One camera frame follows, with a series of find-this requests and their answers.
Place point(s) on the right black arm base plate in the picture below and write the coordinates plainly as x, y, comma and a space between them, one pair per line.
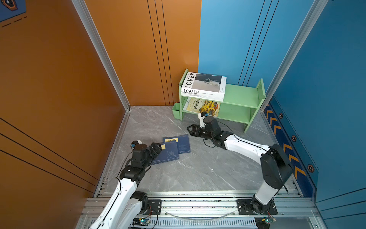
254, 207

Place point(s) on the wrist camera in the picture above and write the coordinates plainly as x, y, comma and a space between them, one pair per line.
136, 143
201, 117

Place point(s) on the yellow illustrated Chinese book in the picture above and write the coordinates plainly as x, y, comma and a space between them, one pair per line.
196, 105

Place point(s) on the right green circuit board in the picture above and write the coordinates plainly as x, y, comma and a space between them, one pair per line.
264, 223

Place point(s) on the small green box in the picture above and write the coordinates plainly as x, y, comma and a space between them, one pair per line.
176, 111

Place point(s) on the white book with brown pattern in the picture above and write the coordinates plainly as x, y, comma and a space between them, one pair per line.
210, 98

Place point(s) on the green wooden two-tier shelf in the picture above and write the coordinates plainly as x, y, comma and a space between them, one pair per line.
241, 104

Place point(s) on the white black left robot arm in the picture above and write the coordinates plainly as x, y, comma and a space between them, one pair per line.
126, 202

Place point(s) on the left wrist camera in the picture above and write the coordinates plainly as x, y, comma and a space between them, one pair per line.
136, 143

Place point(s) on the left green circuit board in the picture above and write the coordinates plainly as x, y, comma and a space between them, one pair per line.
141, 223

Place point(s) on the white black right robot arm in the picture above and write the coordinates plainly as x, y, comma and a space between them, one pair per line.
275, 164

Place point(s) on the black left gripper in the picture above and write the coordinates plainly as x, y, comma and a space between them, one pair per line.
157, 149

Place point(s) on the white LOVER book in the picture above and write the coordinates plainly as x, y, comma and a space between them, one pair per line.
201, 84

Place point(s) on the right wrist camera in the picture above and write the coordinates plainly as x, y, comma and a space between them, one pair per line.
201, 117

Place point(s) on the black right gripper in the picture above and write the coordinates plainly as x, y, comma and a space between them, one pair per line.
196, 129

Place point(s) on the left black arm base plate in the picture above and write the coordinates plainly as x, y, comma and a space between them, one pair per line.
151, 206

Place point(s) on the aluminium mounting rail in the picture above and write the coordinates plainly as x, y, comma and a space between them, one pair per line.
215, 204

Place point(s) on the green circuit board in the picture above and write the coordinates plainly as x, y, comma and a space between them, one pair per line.
141, 223
264, 223

